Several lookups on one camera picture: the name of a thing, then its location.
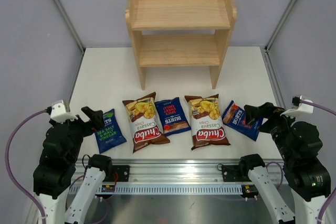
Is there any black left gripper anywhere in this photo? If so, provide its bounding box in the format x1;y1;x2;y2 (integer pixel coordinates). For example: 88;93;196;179
50;105;104;162

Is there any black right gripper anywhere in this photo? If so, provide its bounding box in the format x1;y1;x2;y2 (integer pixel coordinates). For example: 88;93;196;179
244;101;303;161

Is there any blue Burts sea salt vinegar bag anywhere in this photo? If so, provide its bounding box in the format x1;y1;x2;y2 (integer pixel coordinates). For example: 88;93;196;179
95;109;127;154

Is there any Chuba cassava chips bag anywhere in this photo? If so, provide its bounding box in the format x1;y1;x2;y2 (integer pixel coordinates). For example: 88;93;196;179
122;92;170;153
184;94;230;150

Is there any blue burts spicy chilli bag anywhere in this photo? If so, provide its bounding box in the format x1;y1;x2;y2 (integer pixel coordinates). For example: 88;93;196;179
222;100;264;141
155;97;191;136

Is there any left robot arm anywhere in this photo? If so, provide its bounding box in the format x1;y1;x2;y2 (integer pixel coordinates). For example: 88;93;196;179
33;102;114;223

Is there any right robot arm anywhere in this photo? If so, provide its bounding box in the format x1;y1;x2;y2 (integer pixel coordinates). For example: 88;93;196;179
238;97;335;223

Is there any wooden two-tier shelf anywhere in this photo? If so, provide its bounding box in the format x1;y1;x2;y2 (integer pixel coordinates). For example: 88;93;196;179
125;0;237;88

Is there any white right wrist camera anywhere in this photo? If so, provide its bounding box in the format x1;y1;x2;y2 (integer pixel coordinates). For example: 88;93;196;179
281;95;313;118

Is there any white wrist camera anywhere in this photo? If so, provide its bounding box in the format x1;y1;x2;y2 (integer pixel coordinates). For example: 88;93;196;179
46;100;70;123
281;95;313;118

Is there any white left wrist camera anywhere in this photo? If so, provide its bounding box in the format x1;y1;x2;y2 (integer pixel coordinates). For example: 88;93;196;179
46;100;70;123

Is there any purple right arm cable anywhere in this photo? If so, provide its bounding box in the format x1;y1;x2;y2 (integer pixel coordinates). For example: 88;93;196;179
299;99;336;222

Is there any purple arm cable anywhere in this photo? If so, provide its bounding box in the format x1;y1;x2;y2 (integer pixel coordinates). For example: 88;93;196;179
4;108;53;222
299;99;336;222

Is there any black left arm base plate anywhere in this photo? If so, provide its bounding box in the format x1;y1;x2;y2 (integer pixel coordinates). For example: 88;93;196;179
103;165;130;183

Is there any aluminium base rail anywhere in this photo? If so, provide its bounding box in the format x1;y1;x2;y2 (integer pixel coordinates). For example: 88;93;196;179
75;158;284;184

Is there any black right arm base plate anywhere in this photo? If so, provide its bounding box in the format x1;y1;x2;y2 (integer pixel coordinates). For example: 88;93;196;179
216;164;250;182

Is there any right aluminium frame post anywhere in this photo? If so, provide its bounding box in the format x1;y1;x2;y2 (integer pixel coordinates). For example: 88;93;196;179
265;0;298;53

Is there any aluminium frame post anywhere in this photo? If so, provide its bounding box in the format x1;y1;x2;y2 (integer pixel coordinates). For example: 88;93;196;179
265;0;298;53
52;0;86;55

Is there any slotted grey cable duct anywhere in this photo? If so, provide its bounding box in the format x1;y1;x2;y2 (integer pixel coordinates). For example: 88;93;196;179
69;183;259;196

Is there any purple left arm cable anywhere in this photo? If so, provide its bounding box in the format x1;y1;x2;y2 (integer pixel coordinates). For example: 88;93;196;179
4;108;53;222

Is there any left aluminium frame post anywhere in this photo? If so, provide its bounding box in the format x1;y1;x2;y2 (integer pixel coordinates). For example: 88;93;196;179
52;0;86;55

